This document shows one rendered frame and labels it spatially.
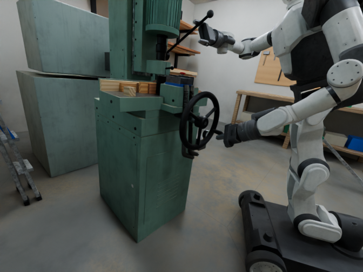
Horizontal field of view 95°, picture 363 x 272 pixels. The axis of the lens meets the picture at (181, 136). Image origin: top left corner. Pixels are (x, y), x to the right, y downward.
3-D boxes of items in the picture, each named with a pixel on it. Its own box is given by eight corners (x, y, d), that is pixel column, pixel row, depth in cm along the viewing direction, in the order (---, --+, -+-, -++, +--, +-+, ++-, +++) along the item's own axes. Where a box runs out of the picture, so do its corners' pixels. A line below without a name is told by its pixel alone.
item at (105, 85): (101, 90, 76) (101, 79, 75) (99, 90, 78) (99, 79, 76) (188, 92, 119) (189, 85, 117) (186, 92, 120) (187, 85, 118)
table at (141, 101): (131, 118, 61) (132, 102, 59) (98, 102, 80) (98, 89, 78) (219, 109, 104) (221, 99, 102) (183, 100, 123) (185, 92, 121)
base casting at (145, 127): (140, 137, 79) (140, 119, 76) (93, 110, 115) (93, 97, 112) (198, 126, 110) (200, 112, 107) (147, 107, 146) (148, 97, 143)
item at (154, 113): (145, 119, 78) (145, 110, 76) (122, 109, 91) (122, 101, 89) (198, 112, 106) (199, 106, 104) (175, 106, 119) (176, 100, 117)
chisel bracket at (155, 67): (160, 77, 90) (161, 60, 87) (145, 75, 99) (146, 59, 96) (170, 78, 95) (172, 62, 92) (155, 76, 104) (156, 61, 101)
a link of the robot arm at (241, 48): (226, 39, 113) (240, 45, 126) (227, 55, 115) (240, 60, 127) (241, 34, 105) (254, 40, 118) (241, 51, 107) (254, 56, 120)
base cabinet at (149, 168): (136, 244, 103) (140, 138, 78) (99, 194, 139) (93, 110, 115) (186, 209, 134) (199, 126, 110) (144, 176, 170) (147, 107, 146)
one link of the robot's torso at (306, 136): (314, 169, 101) (323, 90, 88) (331, 187, 85) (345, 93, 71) (286, 169, 105) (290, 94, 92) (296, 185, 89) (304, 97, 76)
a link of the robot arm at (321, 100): (304, 121, 64) (374, 90, 52) (300, 120, 56) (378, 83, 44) (290, 99, 67) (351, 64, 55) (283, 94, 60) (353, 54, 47)
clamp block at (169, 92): (176, 107, 76) (179, 87, 73) (158, 101, 85) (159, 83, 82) (196, 106, 87) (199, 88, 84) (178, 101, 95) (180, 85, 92)
